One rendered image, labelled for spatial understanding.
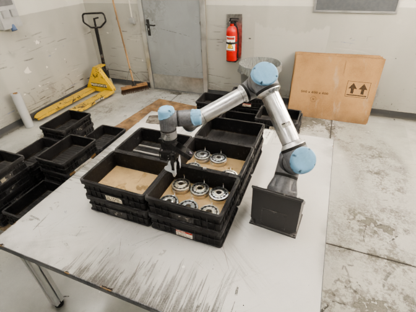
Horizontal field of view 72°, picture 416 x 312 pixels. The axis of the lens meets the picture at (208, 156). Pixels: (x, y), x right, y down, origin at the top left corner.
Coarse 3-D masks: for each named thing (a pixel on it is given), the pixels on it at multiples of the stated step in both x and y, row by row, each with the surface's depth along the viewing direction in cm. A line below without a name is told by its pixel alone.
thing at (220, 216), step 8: (192, 168) 156; (200, 168) 155; (160, 176) 151; (232, 176) 149; (232, 192) 139; (152, 200) 137; (160, 200) 136; (176, 208) 134; (184, 208) 131; (192, 208) 131; (224, 208) 130; (208, 216) 128; (216, 216) 126
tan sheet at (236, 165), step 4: (188, 160) 179; (192, 160) 179; (228, 160) 177; (232, 160) 177; (236, 160) 177; (240, 160) 177; (200, 164) 175; (204, 164) 175; (208, 164) 175; (228, 164) 174; (232, 164) 174; (236, 164) 174; (240, 164) 174; (212, 168) 171; (216, 168) 171; (220, 168) 171; (224, 168) 171; (228, 168) 171; (232, 168) 171; (236, 168) 170; (240, 168) 170; (236, 172) 168
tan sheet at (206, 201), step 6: (174, 180) 164; (168, 192) 156; (228, 192) 154; (180, 198) 151; (186, 198) 151; (192, 198) 151; (198, 204) 147; (204, 204) 147; (210, 204) 147; (216, 204) 146; (222, 204) 146
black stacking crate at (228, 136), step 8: (216, 120) 205; (224, 120) 202; (208, 128) 203; (216, 128) 209; (224, 128) 206; (232, 128) 204; (240, 128) 201; (248, 128) 199; (256, 128) 196; (208, 136) 202; (216, 136) 202; (224, 136) 202; (232, 136) 201; (240, 136) 200; (248, 136) 200; (256, 136) 200; (256, 152) 184
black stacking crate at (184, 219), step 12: (180, 168) 159; (168, 180) 158; (192, 180) 161; (204, 180) 157; (216, 180) 154; (228, 180) 151; (156, 192) 147; (156, 204) 140; (168, 216) 141; (180, 216) 137; (192, 216) 134; (228, 216) 140; (204, 228) 134; (216, 228) 133
